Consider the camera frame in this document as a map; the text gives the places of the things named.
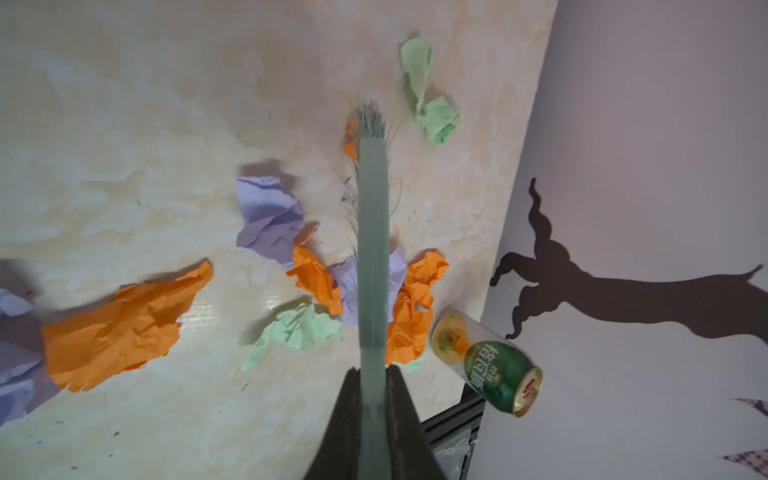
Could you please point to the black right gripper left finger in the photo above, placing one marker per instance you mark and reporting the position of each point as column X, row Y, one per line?
column 338, row 455

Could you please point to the purple paper near can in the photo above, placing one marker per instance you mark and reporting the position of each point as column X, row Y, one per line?
column 272, row 218

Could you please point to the purple crumpled paper centre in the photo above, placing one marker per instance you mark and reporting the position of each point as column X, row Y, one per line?
column 25, row 382

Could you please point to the small orange paper scrap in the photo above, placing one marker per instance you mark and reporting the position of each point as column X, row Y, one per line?
column 351, row 139

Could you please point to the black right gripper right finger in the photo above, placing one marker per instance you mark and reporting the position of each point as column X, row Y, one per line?
column 411, row 457

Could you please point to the green crumpled paper far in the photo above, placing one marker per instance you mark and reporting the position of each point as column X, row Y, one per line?
column 438, row 118

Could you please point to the mint green hand broom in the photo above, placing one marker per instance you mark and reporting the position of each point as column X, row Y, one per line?
column 370, row 449

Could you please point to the orange paper strip front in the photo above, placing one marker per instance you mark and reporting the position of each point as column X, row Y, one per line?
column 311, row 275

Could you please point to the flat orange crumpled paper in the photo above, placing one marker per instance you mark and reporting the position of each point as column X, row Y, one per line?
column 139, row 325

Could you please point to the orange paper near can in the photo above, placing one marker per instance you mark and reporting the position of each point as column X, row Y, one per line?
column 413, row 309

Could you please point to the green paper front cluster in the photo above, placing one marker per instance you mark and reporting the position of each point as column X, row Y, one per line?
column 301, row 327

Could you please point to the purple paper front cluster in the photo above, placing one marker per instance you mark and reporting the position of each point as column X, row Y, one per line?
column 345, row 277

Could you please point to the green beverage can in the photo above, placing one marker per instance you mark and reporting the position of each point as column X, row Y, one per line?
column 504, row 376

